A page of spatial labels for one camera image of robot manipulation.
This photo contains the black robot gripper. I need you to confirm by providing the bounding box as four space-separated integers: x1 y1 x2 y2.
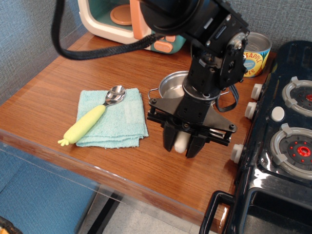
147 87 237 158

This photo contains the plush white brown mushroom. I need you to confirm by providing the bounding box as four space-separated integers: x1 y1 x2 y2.
174 131 190 153

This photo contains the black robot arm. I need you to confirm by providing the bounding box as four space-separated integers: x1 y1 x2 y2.
140 0 249 158

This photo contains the small stainless steel pot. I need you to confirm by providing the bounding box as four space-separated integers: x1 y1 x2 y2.
148 71 229 107

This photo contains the light blue folded cloth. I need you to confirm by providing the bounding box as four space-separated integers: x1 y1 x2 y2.
76 88 149 149

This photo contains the black toy stove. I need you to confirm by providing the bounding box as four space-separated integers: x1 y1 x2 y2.
200 40 312 234

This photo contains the pineapple slices can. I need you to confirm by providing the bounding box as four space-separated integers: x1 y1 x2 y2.
244 32 272 78

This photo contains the toy microwave teal and cream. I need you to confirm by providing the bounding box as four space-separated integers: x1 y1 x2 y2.
77 0 187 55

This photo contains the orange object bottom left corner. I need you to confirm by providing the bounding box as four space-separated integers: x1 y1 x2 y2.
0 216 23 234

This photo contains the spoon with yellow handle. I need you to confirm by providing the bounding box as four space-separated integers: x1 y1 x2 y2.
58 85 126 146

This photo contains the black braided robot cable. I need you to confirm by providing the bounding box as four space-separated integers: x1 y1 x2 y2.
50 0 164 61

